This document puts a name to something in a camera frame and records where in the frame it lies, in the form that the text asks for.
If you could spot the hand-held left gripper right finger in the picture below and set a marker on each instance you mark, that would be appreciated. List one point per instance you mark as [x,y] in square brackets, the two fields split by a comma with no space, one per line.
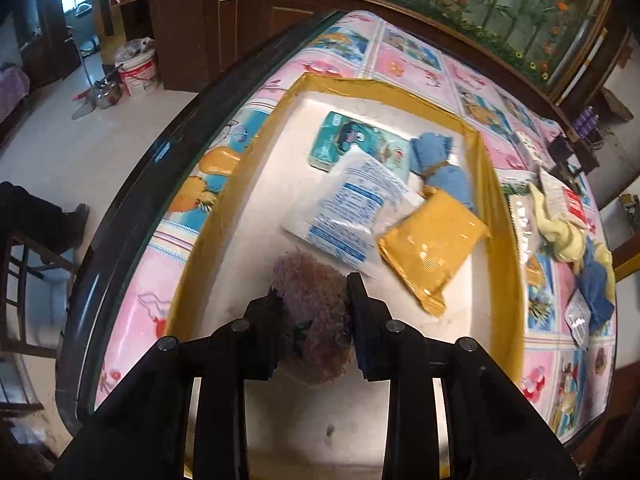
[367,332]

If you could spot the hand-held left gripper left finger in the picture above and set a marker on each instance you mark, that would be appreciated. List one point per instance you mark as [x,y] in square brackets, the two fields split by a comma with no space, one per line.
[265,332]

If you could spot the purple fuzzy ball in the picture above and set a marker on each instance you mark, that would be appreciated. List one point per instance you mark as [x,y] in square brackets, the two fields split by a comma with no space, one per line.
[312,300]

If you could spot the yellow-edged cardboard box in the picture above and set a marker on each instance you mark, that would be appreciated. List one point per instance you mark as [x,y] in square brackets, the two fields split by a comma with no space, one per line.
[260,200]

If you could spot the white and red wipes pouch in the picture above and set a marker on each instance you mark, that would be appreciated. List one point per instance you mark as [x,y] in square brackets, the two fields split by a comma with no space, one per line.
[575,205]

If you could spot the yellow padded packet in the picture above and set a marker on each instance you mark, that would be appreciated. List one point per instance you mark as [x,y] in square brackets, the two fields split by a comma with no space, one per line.
[430,245]

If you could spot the white and blue packet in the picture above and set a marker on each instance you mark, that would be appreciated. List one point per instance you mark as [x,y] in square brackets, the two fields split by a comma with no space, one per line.
[345,205]

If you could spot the blue cloth with brown tie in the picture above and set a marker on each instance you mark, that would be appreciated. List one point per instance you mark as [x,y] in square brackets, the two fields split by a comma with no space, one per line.
[452,180]

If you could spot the clear patterned packet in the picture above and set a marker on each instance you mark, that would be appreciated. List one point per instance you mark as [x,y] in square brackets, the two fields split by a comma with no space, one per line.
[522,225]

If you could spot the teal tissue pack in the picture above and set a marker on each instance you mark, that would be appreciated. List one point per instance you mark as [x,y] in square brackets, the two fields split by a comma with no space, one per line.
[350,135]

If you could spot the black round table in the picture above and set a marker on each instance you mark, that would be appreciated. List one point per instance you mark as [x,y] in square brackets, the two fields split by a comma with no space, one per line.
[150,160]

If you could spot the small clear blister packet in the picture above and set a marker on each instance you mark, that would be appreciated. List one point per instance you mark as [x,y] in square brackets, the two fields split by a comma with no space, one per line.
[579,317]

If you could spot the pale yellow cloth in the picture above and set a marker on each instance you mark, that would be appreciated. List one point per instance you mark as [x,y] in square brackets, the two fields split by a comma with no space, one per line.
[567,242]

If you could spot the plain blue cloth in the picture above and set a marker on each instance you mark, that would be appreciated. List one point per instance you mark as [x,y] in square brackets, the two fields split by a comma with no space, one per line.
[597,290]

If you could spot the wooden chair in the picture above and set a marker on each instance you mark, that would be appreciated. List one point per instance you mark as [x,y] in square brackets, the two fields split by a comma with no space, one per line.
[20,300]

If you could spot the printed cartoon tablecloth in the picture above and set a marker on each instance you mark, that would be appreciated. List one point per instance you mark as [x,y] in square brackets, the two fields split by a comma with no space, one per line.
[400,60]

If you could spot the metal kettle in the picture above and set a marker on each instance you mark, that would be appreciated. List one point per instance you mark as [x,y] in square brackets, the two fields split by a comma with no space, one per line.
[107,94]

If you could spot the white plastic bucket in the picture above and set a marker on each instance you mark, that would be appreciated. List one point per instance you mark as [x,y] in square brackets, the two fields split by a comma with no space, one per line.
[142,72]

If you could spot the purple bottles pack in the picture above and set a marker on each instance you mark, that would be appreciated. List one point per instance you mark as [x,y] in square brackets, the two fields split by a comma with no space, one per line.
[586,122]

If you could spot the brown wooden cabinet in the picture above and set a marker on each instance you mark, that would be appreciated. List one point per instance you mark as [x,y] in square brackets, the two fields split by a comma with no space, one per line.
[225,30]

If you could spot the white tube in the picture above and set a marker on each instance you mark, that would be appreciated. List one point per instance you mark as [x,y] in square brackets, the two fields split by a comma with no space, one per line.
[582,66]

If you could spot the flower landscape wall mural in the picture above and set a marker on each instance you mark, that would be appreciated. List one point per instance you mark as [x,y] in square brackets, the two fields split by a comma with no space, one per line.
[475,0]

